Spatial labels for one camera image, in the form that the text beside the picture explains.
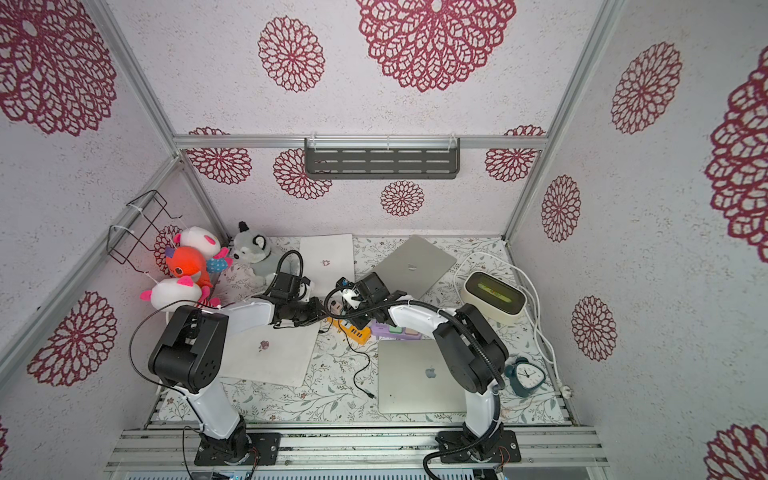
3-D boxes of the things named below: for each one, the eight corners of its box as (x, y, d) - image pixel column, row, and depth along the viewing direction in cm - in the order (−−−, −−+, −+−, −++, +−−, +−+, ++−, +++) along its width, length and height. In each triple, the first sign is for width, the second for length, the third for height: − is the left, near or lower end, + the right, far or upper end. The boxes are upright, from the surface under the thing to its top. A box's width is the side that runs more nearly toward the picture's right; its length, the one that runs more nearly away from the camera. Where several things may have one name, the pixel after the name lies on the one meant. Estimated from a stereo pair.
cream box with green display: (454, 304, 103) (458, 293, 98) (465, 279, 110) (469, 267, 105) (515, 329, 97) (523, 319, 92) (522, 301, 104) (530, 289, 99)
